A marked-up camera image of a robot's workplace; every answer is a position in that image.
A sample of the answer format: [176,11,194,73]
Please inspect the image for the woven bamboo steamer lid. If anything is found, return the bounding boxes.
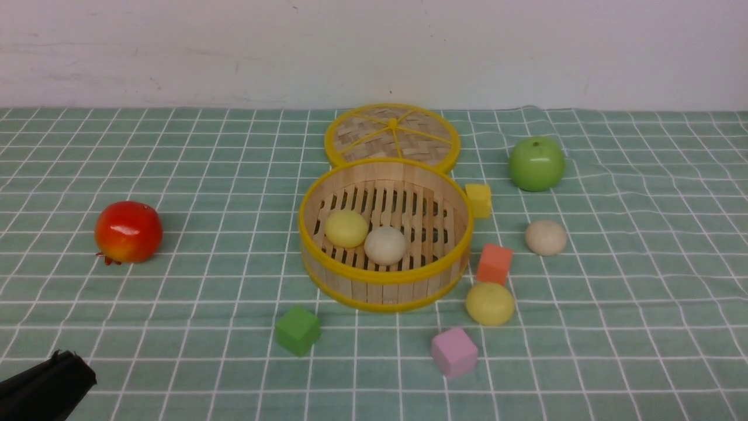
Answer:
[324,103,460,174]

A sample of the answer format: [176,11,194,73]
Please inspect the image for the bamboo steamer tray yellow rim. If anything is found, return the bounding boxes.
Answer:
[297,158,475,312]

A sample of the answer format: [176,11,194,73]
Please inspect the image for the beige bun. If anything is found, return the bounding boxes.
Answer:
[525,219,568,256]
[364,226,407,266]

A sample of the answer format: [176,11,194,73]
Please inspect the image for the green apple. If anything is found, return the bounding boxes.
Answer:
[508,136,566,192]

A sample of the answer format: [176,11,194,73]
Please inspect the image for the beige bun front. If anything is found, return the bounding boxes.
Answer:
[364,226,407,266]

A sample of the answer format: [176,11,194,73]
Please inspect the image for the orange cube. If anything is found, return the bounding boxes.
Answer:
[475,243,514,286]

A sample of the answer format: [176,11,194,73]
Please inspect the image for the yellow bun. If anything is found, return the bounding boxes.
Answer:
[465,282,515,327]
[325,209,369,249]

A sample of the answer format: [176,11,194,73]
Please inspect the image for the green cube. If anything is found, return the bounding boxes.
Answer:
[275,306,321,357]

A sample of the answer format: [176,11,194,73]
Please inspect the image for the yellow cube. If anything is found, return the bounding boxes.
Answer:
[465,184,493,219]

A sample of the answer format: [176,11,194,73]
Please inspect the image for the green checkered tablecloth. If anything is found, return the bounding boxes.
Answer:
[1,106,747,420]

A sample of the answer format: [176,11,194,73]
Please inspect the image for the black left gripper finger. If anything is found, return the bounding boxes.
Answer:
[1,351,97,420]

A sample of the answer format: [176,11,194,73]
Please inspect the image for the pink cube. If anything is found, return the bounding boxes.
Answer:
[431,327,478,379]

